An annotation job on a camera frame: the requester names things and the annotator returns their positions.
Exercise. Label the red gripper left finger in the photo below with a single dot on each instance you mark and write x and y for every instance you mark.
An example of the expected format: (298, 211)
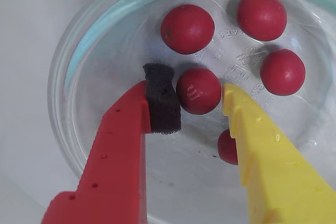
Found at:
(115, 169)

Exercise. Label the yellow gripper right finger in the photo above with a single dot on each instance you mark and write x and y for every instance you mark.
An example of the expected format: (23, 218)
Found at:
(275, 176)

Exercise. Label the red round pill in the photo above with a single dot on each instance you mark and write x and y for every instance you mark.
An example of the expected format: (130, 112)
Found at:
(228, 147)
(187, 28)
(261, 16)
(283, 72)
(198, 90)

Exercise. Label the clear glass bowl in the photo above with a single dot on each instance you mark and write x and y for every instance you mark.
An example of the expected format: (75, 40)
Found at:
(78, 98)

